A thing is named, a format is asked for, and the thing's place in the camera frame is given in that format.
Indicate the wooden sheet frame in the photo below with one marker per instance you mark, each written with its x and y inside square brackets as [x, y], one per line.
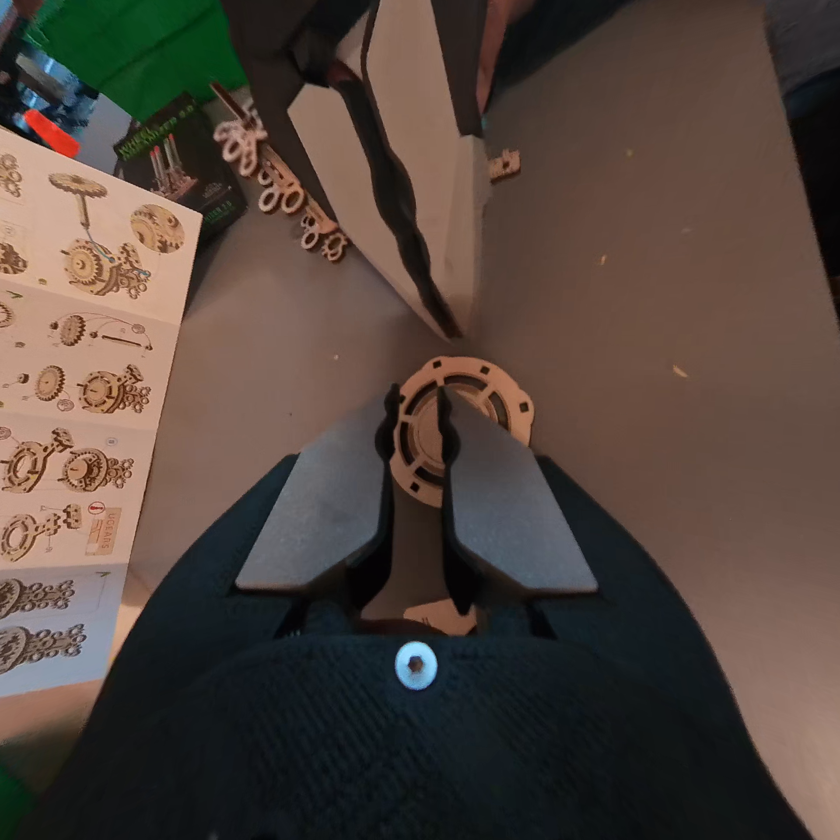
[439, 618]

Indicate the wooden model piece with rings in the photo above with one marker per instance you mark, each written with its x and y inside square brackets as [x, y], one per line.
[275, 190]

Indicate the illustrated assembly booklet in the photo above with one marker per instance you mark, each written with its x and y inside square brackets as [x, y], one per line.
[85, 328]

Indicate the orange plastic piece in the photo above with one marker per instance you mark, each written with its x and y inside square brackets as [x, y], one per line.
[51, 131]

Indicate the small rectangular wooden piece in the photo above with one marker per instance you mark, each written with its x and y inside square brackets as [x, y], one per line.
[505, 165]

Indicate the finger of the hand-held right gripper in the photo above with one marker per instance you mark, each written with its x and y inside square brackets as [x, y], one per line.
[433, 131]
[334, 157]

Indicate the dark model kit box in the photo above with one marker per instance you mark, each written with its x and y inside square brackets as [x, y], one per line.
[197, 177]

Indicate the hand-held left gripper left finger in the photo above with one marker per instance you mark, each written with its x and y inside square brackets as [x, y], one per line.
[321, 518]

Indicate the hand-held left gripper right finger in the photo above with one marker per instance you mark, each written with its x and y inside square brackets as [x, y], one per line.
[512, 518]

